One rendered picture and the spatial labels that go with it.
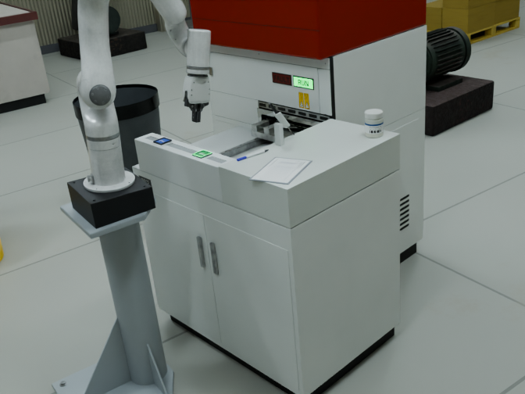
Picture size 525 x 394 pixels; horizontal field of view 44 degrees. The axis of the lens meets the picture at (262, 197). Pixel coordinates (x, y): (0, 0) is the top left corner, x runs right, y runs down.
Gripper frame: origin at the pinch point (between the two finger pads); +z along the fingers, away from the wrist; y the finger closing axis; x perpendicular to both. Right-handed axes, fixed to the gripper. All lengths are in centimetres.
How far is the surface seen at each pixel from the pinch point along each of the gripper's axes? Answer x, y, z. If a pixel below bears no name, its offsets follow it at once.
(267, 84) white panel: -22, -58, -7
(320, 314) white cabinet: 50, -23, 68
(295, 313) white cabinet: 49, -9, 64
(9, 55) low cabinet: -480, -136, 26
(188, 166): -3.4, 0.1, 20.1
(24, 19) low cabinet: -472, -149, -11
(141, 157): -36.4, -0.6, 23.5
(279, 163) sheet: 32.8, -12.3, 12.4
